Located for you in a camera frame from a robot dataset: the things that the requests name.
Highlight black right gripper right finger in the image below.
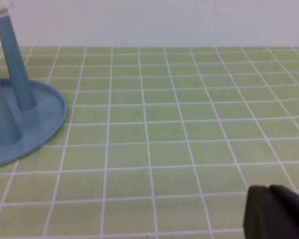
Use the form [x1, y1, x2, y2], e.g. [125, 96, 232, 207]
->
[269, 184, 299, 224]

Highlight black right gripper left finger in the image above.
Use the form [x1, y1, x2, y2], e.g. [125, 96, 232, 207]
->
[242, 185, 299, 239]

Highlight blue cup stand with pegs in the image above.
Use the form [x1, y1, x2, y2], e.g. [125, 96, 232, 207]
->
[0, 0, 68, 170]

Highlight green checkered tablecloth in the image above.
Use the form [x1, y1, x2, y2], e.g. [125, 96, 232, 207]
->
[0, 46, 299, 239]

